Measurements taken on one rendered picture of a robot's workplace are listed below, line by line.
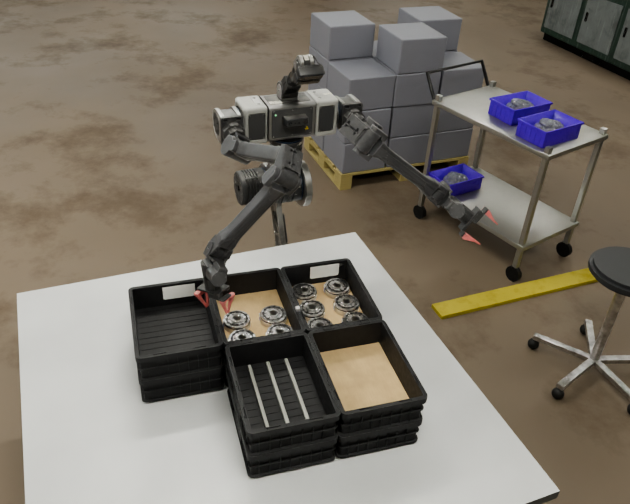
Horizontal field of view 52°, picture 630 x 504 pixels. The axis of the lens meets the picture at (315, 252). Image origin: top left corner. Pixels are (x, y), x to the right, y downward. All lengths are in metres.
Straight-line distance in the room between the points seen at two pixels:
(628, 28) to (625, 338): 4.98
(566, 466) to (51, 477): 2.26
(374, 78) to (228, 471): 3.27
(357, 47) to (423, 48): 0.53
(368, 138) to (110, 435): 1.32
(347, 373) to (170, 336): 0.68
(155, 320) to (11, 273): 1.98
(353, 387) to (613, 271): 1.60
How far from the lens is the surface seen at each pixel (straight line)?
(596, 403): 3.75
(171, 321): 2.56
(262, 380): 2.31
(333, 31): 5.01
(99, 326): 2.79
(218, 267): 2.21
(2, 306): 4.18
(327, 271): 2.71
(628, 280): 3.40
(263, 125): 2.56
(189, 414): 2.39
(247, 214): 2.14
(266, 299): 2.63
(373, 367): 2.38
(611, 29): 8.71
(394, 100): 4.95
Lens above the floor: 2.50
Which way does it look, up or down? 35 degrees down
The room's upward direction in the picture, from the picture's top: 4 degrees clockwise
